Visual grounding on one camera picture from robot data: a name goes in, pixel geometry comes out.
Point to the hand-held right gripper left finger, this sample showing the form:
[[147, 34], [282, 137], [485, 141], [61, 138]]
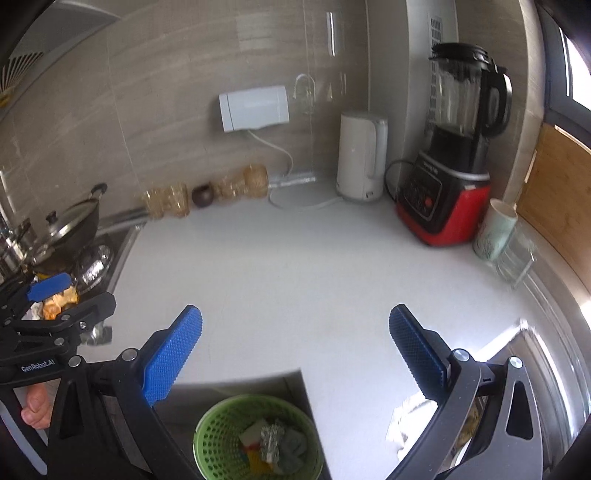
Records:
[[173, 355]]

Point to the dark brown tea cup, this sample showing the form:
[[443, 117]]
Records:
[[203, 196]]

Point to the range hood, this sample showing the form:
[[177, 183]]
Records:
[[41, 50]]

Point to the wooden cutting board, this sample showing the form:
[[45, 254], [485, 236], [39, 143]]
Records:
[[558, 207]]

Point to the half peeled tangerine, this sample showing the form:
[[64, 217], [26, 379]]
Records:
[[51, 310]]

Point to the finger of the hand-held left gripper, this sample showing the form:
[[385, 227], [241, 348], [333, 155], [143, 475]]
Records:
[[87, 308], [48, 287]]

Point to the white wall socket box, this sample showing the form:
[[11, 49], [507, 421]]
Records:
[[254, 108]]

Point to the pale printed cup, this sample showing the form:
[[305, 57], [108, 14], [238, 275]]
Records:
[[494, 230]]

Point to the clear glass jar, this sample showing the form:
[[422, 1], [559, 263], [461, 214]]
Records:
[[517, 258]]

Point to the yellow foam net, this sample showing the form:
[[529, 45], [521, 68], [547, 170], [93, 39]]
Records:
[[256, 459]]

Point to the person's left hand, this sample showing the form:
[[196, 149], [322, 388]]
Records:
[[37, 406]]

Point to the black and red blender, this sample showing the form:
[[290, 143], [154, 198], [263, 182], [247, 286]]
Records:
[[443, 198]]

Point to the pale blue plastic wrapper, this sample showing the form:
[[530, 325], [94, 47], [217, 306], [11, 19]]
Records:
[[295, 447]]

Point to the ribbed amber glass cup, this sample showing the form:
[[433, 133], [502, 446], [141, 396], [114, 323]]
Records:
[[256, 181]]

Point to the silver foil blister pack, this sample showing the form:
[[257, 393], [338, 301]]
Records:
[[272, 441]]

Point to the foil-lined stove burner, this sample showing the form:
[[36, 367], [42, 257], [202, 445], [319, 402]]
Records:
[[94, 267]]

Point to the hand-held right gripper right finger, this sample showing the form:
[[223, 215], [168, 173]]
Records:
[[418, 355]]

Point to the green plastic waste basket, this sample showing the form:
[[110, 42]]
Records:
[[217, 429]]

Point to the stainless steel pot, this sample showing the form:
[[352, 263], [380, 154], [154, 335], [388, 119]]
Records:
[[14, 249]]

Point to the yellow tangerine peel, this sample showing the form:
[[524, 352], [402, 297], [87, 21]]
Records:
[[67, 297]]

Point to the glass wok lid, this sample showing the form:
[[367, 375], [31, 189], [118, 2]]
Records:
[[64, 230]]

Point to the white foam block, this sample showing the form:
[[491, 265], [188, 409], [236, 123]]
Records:
[[251, 434]]

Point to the black gas stove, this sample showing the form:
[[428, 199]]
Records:
[[120, 258]]

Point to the white electric kettle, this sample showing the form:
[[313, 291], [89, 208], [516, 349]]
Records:
[[360, 157]]

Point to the black wok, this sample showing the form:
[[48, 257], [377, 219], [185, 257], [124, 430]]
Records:
[[90, 221]]

